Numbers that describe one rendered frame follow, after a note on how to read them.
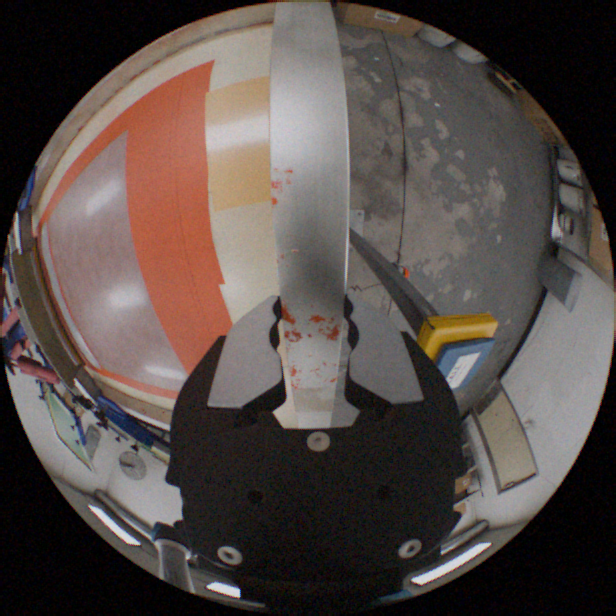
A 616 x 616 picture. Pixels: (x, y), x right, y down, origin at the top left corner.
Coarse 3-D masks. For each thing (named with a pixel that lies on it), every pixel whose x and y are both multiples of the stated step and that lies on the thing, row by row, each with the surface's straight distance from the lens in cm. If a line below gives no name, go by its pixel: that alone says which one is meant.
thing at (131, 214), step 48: (144, 96) 24; (192, 96) 19; (96, 144) 29; (144, 144) 20; (192, 144) 16; (96, 192) 26; (144, 192) 19; (192, 192) 16; (96, 240) 27; (144, 240) 19; (192, 240) 16; (96, 288) 31; (144, 288) 22
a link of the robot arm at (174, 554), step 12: (156, 528) 81; (168, 528) 83; (156, 540) 80; (168, 540) 78; (180, 540) 80; (168, 552) 75; (180, 552) 77; (168, 564) 71; (180, 564) 73; (168, 576) 68; (180, 576) 69; (192, 588) 69
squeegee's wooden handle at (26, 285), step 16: (16, 256) 58; (16, 272) 57; (32, 272) 57; (16, 288) 58; (32, 288) 57; (32, 304) 57; (32, 320) 57; (48, 320) 58; (48, 336) 58; (48, 352) 58; (64, 352) 60; (64, 368) 60
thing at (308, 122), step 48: (144, 48) 26; (288, 48) 14; (336, 48) 14; (96, 96) 31; (288, 96) 11; (336, 96) 12; (288, 144) 10; (336, 144) 10; (288, 192) 10; (336, 192) 10; (288, 240) 10; (336, 240) 10; (288, 288) 11; (336, 288) 11; (288, 336) 13; (336, 336) 13
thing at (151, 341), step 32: (192, 288) 18; (64, 320) 59; (96, 320) 36; (128, 320) 27; (160, 320) 23; (192, 320) 20; (224, 320) 18; (96, 352) 48; (128, 352) 34; (160, 352) 27; (192, 352) 23; (128, 384) 47; (160, 384) 35
